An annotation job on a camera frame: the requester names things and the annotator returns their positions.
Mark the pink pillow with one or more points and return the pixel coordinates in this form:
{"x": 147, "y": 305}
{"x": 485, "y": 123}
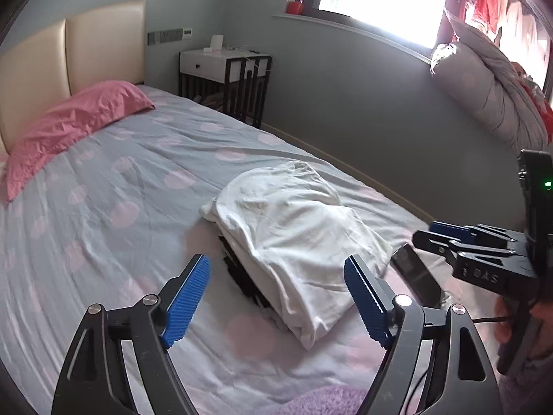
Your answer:
{"x": 73, "y": 125}

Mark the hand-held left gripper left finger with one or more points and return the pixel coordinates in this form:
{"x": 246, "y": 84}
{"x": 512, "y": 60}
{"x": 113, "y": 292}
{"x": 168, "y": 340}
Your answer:
{"x": 188, "y": 298}

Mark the red patterned cloth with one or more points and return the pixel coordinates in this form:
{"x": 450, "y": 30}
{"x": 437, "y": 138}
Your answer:
{"x": 540, "y": 108}

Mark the black folded garment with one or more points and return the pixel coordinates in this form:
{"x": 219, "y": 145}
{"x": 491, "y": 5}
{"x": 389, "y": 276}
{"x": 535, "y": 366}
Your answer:
{"x": 242, "y": 274}

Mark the beige padded headboard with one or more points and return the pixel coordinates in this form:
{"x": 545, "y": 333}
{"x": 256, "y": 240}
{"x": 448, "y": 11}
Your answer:
{"x": 103, "y": 43}

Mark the white drawer black nightstand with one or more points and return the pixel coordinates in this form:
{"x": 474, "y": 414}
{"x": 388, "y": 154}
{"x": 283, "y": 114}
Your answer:
{"x": 203, "y": 64}

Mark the black smartphone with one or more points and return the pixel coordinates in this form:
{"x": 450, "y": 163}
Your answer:
{"x": 414, "y": 270}

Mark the white shirt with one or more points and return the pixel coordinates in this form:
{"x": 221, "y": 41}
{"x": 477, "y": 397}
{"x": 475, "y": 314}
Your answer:
{"x": 293, "y": 242}

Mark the red hanging garment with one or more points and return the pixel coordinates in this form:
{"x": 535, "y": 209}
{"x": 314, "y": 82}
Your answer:
{"x": 488, "y": 0}

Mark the wall switch panel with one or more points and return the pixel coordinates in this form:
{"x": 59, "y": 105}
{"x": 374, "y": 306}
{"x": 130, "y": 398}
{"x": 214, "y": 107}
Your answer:
{"x": 168, "y": 36}

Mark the small white box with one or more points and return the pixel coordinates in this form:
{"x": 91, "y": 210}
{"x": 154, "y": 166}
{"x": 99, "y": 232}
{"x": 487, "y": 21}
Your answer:
{"x": 214, "y": 43}

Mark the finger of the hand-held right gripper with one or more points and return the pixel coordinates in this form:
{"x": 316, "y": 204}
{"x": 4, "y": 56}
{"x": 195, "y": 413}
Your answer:
{"x": 432, "y": 244}
{"x": 449, "y": 230}

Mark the person's right hand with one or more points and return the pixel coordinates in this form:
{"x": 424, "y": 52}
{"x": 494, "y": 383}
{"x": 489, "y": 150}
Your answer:
{"x": 502, "y": 320}

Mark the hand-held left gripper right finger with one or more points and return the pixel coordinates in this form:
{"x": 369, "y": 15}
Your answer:
{"x": 367, "y": 302}

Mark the purple fuzzy garment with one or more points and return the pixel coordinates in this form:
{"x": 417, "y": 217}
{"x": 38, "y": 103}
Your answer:
{"x": 324, "y": 402}

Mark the grey rolled quilt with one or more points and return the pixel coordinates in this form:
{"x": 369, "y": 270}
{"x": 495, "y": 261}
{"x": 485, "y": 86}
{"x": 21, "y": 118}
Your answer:
{"x": 484, "y": 90}

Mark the window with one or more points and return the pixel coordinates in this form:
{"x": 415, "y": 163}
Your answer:
{"x": 380, "y": 0}

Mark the red cup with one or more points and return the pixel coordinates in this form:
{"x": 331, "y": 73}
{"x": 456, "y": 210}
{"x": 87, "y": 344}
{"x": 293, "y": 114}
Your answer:
{"x": 295, "y": 7}

